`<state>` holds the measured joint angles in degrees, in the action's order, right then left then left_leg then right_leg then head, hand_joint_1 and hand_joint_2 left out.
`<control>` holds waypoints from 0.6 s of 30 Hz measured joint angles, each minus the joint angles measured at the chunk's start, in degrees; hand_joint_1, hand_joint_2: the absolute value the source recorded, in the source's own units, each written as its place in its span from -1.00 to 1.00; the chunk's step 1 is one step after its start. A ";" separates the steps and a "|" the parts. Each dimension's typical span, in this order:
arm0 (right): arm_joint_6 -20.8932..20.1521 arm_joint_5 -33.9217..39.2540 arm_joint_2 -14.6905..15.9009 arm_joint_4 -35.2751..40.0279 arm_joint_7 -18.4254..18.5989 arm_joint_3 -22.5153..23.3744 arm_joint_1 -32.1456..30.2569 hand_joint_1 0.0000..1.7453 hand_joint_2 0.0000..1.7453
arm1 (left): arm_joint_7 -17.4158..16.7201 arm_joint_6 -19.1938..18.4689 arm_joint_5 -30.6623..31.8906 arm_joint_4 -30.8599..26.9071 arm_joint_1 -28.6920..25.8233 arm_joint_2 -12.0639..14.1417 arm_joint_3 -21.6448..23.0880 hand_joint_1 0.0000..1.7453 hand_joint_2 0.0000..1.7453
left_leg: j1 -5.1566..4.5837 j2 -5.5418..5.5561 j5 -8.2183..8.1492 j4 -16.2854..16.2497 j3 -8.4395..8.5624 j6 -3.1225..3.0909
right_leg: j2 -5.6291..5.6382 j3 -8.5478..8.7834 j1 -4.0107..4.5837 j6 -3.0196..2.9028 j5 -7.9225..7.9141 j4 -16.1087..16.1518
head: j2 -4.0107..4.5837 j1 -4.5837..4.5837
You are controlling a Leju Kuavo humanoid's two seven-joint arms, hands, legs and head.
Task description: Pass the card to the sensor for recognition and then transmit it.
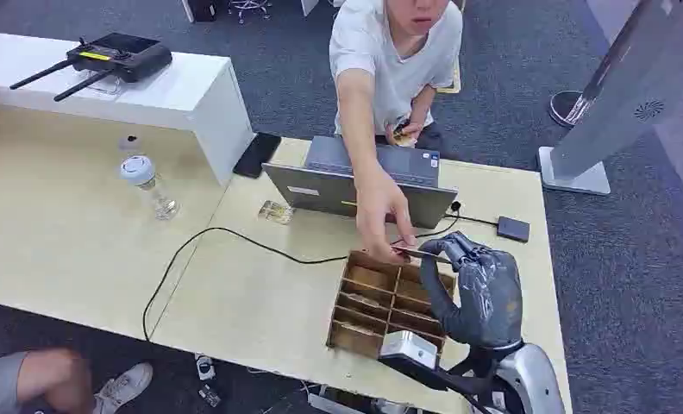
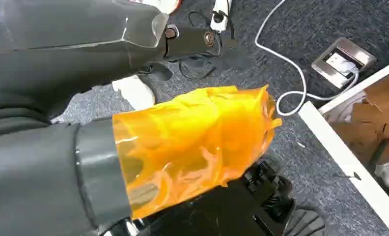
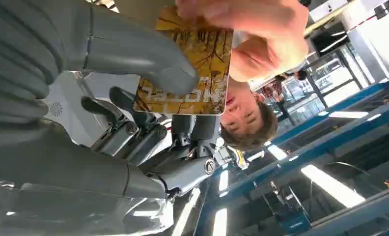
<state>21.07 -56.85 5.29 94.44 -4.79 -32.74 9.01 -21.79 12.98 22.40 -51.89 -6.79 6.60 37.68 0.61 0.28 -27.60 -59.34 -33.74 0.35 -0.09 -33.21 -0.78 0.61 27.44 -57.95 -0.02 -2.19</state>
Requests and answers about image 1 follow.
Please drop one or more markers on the round black stand base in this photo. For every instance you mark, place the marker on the round black stand base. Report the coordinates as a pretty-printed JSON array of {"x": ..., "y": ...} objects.
[{"x": 558, "y": 106}]

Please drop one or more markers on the thin card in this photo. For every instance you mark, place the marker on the thin card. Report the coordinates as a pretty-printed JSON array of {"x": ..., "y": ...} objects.
[{"x": 424, "y": 254}]

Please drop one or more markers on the small clear bottle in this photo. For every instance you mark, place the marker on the small clear bottle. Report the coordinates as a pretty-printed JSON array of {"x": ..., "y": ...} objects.
[{"x": 129, "y": 143}]

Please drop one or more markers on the small black box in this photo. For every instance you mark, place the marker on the small black box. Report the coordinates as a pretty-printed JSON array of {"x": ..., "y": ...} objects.
[{"x": 513, "y": 229}]

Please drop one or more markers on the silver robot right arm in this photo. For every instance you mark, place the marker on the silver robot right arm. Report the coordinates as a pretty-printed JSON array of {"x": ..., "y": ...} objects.
[{"x": 533, "y": 377}]

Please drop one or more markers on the black remote controller with antennas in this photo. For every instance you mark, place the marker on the black remote controller with antennas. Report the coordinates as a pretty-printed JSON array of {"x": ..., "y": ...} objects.
[{"x": 127, "y": 57}]

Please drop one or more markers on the grey laptop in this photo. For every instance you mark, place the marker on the grey laptop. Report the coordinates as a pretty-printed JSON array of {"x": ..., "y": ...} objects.
[{"x": 318, "y": 191}]

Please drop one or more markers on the office chair base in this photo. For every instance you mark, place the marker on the office chair base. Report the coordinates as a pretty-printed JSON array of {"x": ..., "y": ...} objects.
[{"x": 250, "y": 6}]

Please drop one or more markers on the white desk shelf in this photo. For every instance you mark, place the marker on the white desk shelf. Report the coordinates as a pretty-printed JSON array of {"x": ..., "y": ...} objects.
[{"x": 164, "y": 97}]

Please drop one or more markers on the grey kiosk stand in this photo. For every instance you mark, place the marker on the grey kiosk stand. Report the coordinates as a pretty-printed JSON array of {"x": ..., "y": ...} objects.
[{"x": 621, "y": 97}]

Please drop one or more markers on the black cabinet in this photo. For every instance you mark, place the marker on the black cabinet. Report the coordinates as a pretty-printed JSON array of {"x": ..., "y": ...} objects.
[{"x": 201, "y": 8}]

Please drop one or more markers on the white sneaker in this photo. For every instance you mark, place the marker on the white sneaker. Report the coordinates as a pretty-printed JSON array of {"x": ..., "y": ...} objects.
[{"x": 124, "y": 388}]

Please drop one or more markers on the person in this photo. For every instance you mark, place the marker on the person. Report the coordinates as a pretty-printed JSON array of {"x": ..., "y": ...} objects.
[{"x": 387, "y": 57}]

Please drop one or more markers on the clear plastic wrapper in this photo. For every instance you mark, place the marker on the clear plastic wrapper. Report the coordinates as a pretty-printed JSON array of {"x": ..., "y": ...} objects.
[{"x": 276, "y": 212}]

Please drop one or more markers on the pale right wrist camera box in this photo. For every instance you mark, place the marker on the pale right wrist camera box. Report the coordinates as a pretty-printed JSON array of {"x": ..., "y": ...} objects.
[{"x": 410, "y": 345}]

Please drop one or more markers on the wooden card box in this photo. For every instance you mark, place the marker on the wooden card box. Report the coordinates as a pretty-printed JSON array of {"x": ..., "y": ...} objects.
[{"x": 370, "y": 297}]

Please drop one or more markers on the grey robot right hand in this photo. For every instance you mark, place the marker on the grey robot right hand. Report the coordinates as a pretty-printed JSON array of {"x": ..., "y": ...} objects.
[{"x": 490, "y": 303}]

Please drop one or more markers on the seated person's leg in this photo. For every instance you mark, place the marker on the seated person's leg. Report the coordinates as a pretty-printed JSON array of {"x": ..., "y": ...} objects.
[{"x": 50, "y": 377}]

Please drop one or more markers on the clear plastic water bottle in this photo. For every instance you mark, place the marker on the clear plastic water bottle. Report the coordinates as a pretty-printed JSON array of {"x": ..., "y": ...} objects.
[{"x": 147, "y": 183}]

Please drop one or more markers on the person's right hand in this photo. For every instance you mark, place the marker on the person's right hand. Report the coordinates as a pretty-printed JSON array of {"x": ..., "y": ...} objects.
[{"x": 381, "y": 211}]

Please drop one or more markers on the black smartphone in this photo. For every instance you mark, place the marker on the black smartphone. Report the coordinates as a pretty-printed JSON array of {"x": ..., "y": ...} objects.
[{"x": 257, "y": 154}]

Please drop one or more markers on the person's left hand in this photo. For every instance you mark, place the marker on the person's left hand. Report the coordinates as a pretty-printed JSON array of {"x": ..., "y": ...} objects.
[{"x": 413, "y": 130}]

